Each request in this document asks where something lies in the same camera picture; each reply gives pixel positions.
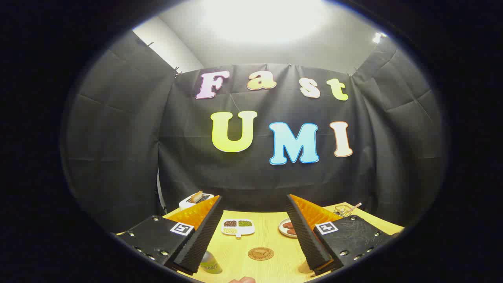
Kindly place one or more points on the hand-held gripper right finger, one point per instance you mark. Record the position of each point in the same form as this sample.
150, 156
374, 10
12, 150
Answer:
306, 239

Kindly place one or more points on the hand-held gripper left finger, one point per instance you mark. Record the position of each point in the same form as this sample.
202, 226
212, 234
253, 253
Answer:
202, 243

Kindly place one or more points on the silver green juice bottle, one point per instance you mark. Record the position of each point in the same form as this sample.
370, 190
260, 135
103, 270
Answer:
212, 265

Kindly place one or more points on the round cork coaster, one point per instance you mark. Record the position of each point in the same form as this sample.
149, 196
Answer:
261, 254

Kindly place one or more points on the white round plate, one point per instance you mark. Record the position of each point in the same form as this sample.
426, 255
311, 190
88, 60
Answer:
282, 228

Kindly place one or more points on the pale yellow beans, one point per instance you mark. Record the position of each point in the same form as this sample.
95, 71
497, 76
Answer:
230, 230

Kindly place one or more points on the dark brown beans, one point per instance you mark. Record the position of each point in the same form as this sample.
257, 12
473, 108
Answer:
230, 223

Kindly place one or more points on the wooden table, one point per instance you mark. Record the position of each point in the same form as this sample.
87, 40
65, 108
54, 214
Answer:
271, 236

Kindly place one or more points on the white divided dish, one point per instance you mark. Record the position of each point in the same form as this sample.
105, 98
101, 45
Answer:
237, 231

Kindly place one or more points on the white toaster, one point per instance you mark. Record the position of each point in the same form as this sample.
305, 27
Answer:
186, 203

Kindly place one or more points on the green beans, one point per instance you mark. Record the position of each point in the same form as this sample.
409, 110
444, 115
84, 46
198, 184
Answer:
245, 223

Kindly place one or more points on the bread slice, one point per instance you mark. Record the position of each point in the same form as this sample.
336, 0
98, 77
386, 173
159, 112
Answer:
196, 196

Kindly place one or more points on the pink checked straw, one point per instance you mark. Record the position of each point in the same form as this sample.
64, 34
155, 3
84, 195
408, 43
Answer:
355, 206

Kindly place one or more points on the black backdrop cloth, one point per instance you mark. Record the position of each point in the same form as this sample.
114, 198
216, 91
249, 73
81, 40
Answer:
243, 177

